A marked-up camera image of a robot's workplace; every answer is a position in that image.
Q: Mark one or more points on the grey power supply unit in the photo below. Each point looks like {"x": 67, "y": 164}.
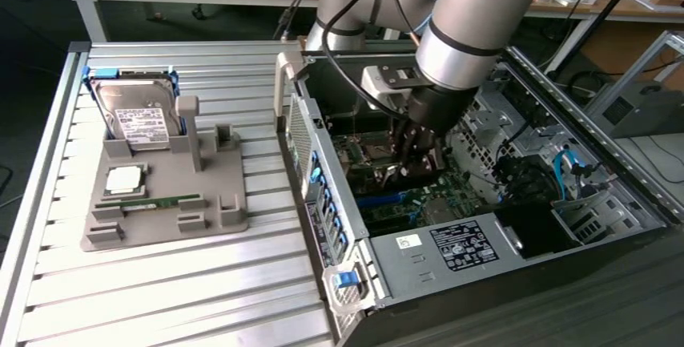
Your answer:
{"x": 422, "y": 259}

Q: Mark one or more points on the Nvidia Quadro graphics card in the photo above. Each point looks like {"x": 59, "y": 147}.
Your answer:
{"x": 406, "y": 184}

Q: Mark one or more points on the grey metal disk bay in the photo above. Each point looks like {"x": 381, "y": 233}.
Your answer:
{"x": 594, "y": 219}

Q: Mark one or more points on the black stand pole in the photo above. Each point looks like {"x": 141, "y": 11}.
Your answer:
{"x": 605, "y": 14}

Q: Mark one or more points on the hard disk in blue caddy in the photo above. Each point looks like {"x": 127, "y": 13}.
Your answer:
{"x": 134, "y": 110}

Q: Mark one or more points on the blue case latch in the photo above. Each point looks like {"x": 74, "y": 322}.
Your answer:
{"x": 343, "y": 279}

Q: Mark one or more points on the grey plastic parts rack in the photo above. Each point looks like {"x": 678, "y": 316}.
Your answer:
{"x": 177, "y": 202}

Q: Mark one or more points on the open Dell PC case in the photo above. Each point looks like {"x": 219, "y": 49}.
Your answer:
{"x": 342, "y": 211}

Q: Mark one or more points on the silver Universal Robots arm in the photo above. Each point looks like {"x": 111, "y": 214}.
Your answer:
{"x": 470, "y": 22}

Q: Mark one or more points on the green motherboard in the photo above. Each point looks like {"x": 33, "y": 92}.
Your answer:
{"x": 454, "y": 190}

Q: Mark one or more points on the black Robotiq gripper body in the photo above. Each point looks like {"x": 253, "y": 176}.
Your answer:
{"x": 438, "y": 110}

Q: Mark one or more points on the grey metal cabinet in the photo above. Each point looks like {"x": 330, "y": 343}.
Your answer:
{"x": 642, "y": 110}

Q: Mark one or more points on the blue expansion slot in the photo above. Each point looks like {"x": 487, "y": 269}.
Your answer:
{"x": 377, "y": 200}

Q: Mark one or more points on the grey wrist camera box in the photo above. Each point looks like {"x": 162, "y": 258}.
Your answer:
{"x": 385, "y": 82}

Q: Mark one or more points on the silver chipset heatsink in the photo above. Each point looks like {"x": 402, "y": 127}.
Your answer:
{"x": 442, "y": 210}

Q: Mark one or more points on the CPU socket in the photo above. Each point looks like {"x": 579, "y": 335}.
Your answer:
{"x": 377, "y": 148}

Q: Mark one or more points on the green RAM stick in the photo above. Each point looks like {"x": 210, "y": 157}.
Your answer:
{"x": 155, "y": 202}

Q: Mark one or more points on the silver CPU chip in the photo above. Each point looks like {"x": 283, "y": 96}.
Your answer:
{"x": 125, "y": 180}

